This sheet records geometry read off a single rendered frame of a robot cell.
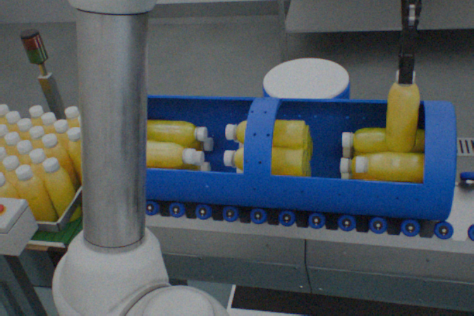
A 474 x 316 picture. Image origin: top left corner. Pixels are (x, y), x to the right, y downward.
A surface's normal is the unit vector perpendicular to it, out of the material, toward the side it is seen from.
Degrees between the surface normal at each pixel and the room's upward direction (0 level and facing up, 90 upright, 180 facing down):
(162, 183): 92
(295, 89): 0
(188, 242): 70
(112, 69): 78
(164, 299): 8
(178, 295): 7
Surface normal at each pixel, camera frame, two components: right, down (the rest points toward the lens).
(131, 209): 0.67, 0.32
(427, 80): -0.11, -0.80
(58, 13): -0.19, 0.61
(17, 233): 0.97, 0.04
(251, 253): -0.25, 0.30
